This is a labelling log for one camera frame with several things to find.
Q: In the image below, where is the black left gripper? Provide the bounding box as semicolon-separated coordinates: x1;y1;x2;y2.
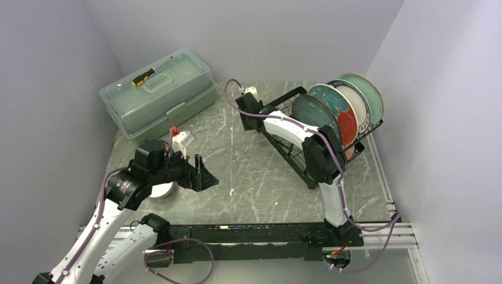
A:
150;148;218;191

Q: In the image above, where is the dark blue speckled plate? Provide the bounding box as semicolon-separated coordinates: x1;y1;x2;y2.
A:
291;94;341;140

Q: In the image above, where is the black wire dish rack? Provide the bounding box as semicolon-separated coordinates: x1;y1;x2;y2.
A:
259;86;383;189

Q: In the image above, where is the red teal flower plate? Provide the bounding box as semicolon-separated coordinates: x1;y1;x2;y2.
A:
307;83;359;147

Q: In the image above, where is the red teal rimmed plate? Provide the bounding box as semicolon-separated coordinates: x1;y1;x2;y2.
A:
328;79;371;134

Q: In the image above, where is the light blue flower plate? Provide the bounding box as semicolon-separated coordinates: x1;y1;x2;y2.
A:
339;73;384;125

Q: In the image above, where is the pink ceramic mug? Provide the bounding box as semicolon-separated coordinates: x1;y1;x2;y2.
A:
345;146;355;161

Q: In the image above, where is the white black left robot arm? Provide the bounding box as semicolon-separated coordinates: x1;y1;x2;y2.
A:
33;140;219;283

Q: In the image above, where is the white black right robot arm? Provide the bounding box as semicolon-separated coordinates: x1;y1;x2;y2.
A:
235;91;356;246

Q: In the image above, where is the white ceramic bowl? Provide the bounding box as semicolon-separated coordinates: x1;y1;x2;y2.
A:
150;182;175;198

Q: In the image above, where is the green translucent plastic storage box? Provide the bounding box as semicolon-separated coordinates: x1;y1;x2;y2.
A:
99;48;217;141

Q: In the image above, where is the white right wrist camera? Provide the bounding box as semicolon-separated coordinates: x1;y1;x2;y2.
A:
243;86;260;102

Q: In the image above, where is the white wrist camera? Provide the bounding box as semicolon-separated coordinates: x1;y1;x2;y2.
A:
243;86;260;102
169;127;195;159

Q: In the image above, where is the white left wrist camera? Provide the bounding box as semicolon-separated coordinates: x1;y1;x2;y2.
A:
169;127;195;159

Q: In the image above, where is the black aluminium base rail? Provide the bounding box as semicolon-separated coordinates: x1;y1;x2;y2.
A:
76;221;419;271

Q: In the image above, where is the yellow black handled screwdriver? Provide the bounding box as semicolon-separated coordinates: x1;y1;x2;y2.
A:
131;56;173;86

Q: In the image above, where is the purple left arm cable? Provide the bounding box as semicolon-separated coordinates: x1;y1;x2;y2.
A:
54;167;130;284

